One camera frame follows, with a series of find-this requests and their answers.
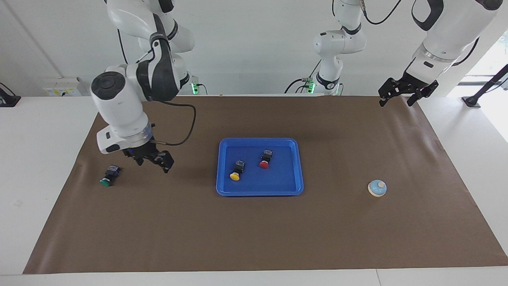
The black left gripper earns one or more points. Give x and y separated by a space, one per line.
414 85

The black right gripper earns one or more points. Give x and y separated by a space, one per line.
145 150

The green push button switch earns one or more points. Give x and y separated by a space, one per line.
109 174

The yellow push button switch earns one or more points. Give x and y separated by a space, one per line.
237 171

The light blue desk bell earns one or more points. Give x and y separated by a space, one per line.
377 188

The red push button switch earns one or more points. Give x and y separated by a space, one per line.
265 159

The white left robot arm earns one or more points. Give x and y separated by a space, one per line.
452 28

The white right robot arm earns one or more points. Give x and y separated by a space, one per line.
119 103

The blue plastic tray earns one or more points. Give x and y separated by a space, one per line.
278 180

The black stand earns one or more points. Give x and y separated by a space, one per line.
484 89

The brown table mat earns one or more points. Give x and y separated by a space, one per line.
254 230

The white wall outlet box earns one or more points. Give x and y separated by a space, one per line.
61 87

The black clamp mount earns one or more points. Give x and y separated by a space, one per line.
8 99

